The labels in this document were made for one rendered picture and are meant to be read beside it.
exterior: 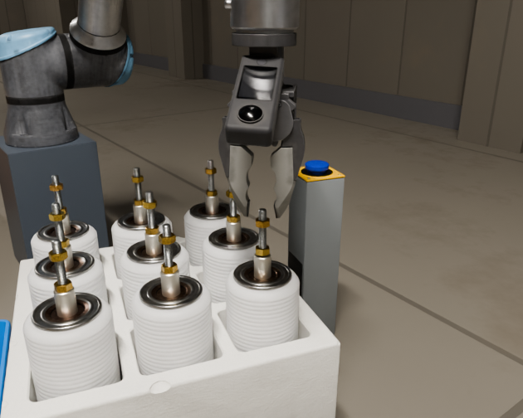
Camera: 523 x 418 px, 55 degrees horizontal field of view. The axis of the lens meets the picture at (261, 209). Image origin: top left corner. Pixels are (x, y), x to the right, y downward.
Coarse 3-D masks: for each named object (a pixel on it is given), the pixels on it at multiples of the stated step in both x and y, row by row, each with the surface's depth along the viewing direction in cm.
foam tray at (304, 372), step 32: (128, 320) 68; (224, 320) 72; (320, 320) 68; (128, 352) 62; (224, 352) 62; (256, 352) 62; (288, 352) 62; (320, 352) 63; (32, 384) 59; (128, 384) 57; (160, 384) 57; (192, 384) 57; (224, 384) 59; (256, 384) 61; (288, 384) 63; (320, 384) 65; (0, 416) 52; (32, 416) 52; (64, 416) 53; (96, 416) 54; (128, 416) 56; (160, 416) 57; (192, 416) 59; (224, 416) 61; (256, 416) 63; (288, 416) 65; (320, 416) 67
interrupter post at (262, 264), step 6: (258, 258) 63; (264, 258) 63; (270, 258) 64; (258, 264) 63; (264, 264) 63; (270, 264) 64; (258, 270) 64; (264, 270) 64; (270, 270) 64; (258, 276) 64; (264, 276) 64; (270, 276) 65
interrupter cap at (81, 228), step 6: (72, 222) 80; (78, 222) 80; (84, 222) 80; (42, 228) 78; (48, 228) 78; (54, 228) 78; (72, 228) 79; (78, 228) 78; (84, 228) 78; (42, 234) 76; (48, 234) 76; (54, 234) 77; (66, 234) 77; (72, 234) 76; (78, 234) 76; (84, 234) 77; (42, 240) 75; (48, 240) 74; (72, 240) 75
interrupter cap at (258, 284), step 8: (248, 264) 67; (272, 264) 67; (280, 264) 67; (240, 272) 65; (248, 272) 66; (272, 272) 66; (280, 272) 65; (288, 272) 65; (240, 280) 63; (248, 280) 63; (256, 280) 64; (264, 280) 64; (272, 280) 63; (280, 280) 63; (288, 280) 63; (248, 288) 62; (256, 288) 62; (264, 288) 61; (272, 288) 62
